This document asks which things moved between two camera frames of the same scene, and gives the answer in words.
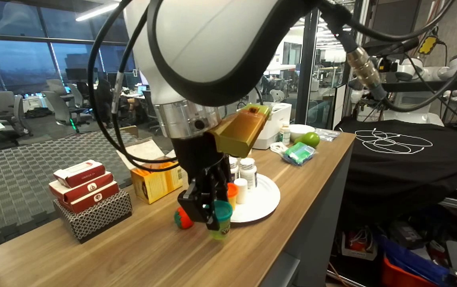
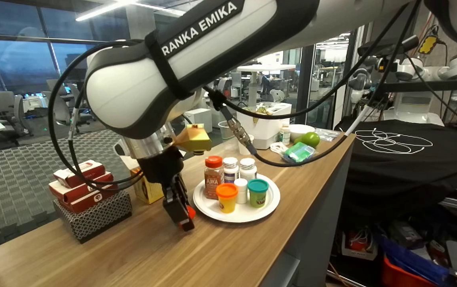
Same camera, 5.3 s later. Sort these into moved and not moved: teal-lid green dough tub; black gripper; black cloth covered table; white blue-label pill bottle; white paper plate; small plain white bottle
Moved: teal-lid green dough tub; black gripper
Not moved: white blue-label pill bottle; small plain white bottle; white paper plate; black cloth covered table
